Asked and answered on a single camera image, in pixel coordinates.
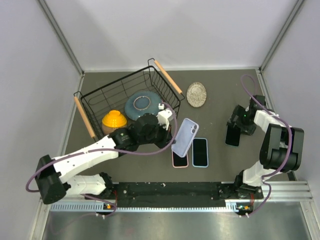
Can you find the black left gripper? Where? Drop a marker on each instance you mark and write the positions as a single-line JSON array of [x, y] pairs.
[[167, 136]]

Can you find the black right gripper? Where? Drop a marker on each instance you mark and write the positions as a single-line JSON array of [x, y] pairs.
[[238, 111]]

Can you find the teal edged black smartphone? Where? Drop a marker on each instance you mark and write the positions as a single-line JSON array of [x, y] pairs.
[[233, 134]]

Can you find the lilac phone case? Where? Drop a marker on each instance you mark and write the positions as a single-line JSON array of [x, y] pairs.
[[184, 137]]

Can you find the dark green smartphone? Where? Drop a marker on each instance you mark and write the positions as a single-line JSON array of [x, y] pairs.
[[200, 152]]

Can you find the pink phone case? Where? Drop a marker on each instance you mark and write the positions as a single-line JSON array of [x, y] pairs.
[[172, 162]]

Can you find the light blue phone case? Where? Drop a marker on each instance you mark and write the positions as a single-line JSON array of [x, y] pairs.
[[192, 155]]

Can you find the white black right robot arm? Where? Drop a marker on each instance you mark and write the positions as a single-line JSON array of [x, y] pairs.
[[281, 149]]

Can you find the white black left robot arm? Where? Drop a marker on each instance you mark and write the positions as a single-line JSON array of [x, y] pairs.
[[59, 177]]

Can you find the speckled oval dish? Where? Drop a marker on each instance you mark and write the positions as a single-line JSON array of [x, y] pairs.
[[196, 94]]

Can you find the blue glazed ceramic plate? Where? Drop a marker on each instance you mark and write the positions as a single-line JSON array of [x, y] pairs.
[[140, 103]]

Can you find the yellow ribbed bowl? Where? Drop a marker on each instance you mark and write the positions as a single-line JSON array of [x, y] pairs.
[[114, 119]]

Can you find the brown speckled bowl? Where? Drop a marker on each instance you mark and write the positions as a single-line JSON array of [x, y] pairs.
[[109, 129]]

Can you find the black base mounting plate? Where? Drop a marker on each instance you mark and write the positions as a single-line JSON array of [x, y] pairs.
[[173, 194]]

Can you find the black wire dish basket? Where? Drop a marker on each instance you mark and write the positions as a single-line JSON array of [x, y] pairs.
[[94, 105]]

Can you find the aluminium slotted rail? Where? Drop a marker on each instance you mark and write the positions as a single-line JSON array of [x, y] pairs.
[[100, 207]]

